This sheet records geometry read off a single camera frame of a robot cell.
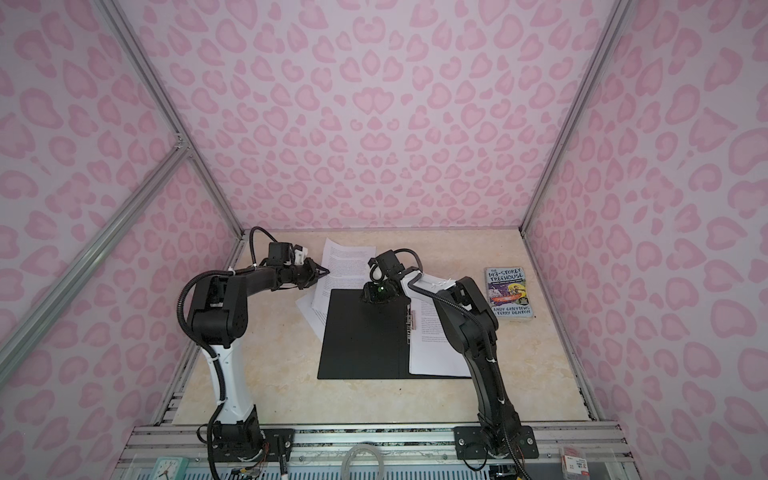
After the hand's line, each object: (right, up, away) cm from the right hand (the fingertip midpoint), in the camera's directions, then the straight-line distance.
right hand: (366, 295), depth 98 cm
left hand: (-13, +9, +5) cm, 17 cm away
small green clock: (-43, -36, -29) cm, 63 cm away
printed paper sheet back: (-7, +8, +12) cm, 16 cm away
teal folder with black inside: (0, -13, -5) cm, 14 cm away
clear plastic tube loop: (+5, -36, -25) cm, 44 cm away
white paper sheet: (-17, -7, -1) cm, 18 cm away
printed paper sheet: (+21, -15, -9) cm, 27 cm away
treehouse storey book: (+47, +1, +1) cm, 47 cm away
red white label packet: (+50, -35, -29) cm, 68 cm away
